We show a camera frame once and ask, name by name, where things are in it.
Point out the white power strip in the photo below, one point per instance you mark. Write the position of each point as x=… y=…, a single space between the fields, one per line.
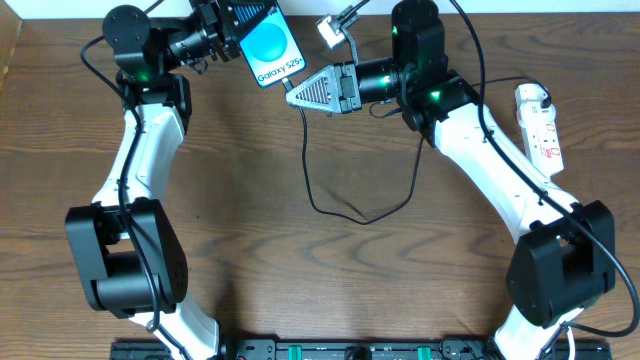
x=540 y=137

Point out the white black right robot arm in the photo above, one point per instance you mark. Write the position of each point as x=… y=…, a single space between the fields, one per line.
x=565 y=251

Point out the white charger plug adapter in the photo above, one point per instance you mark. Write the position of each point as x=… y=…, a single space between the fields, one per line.
x=533 y=93

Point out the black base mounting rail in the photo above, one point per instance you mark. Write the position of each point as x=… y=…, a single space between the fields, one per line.
x=452 y=348

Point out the blue screen Galaxy smartphone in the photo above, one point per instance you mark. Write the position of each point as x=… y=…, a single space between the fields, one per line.
x=271 y=51

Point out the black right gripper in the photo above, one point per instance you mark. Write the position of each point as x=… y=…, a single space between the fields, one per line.
x=348 y=87

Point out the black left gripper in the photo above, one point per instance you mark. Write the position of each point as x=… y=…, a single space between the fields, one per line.
x=216 y=35

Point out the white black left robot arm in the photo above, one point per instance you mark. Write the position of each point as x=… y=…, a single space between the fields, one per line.
x=129 y=259

